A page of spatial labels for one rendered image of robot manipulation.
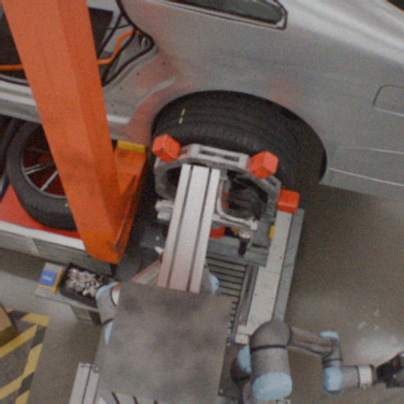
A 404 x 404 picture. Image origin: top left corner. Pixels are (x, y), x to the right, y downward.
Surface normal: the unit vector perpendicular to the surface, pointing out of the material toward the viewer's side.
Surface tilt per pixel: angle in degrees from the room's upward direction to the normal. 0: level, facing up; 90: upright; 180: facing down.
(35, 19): 90
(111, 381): 0
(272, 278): 0
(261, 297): 0
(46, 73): 90
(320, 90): 90
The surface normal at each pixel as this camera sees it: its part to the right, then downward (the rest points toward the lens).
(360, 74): -0.22, 0.79
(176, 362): 0.03, -0.46
